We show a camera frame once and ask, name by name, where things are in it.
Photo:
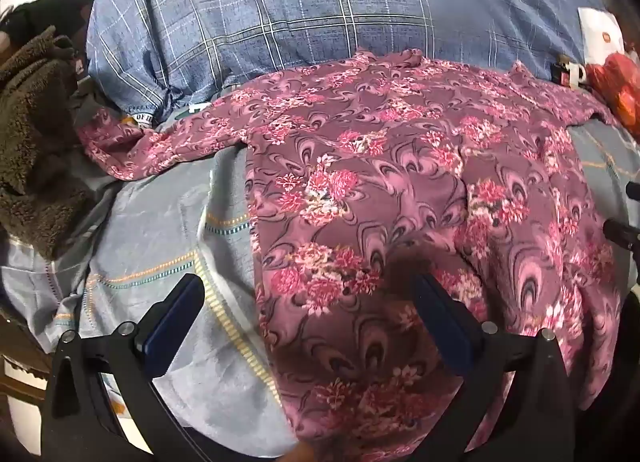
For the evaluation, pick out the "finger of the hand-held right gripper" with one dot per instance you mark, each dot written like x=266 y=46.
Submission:
x=622 y=233
x=634 y=188

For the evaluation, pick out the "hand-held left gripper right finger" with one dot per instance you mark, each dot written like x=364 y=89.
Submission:
x=445 y=322

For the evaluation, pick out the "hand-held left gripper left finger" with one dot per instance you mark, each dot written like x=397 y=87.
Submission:
x=172 y=322

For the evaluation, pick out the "pink floral garment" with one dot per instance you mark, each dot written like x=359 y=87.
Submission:
x=375 y=167

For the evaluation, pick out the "grey patterned bed sheet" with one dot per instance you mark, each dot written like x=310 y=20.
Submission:
x=165 y=222

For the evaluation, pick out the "red plastic bag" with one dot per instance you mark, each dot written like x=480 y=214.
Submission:
x=620 y=87

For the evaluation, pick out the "white mug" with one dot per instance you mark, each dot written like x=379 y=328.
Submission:
x=576 y=74

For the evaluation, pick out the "dark bottle with red label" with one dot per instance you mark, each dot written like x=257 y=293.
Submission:
x=560 y=73

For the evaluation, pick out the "white paper bag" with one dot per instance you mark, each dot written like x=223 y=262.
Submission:
x=600 y=34

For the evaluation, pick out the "wooden chair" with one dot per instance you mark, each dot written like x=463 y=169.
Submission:
x=20 y=382

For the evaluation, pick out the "brown fleece blanket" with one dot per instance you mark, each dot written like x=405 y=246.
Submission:
x=30 y=142

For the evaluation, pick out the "black cloth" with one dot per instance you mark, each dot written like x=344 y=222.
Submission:
x=45 y=9

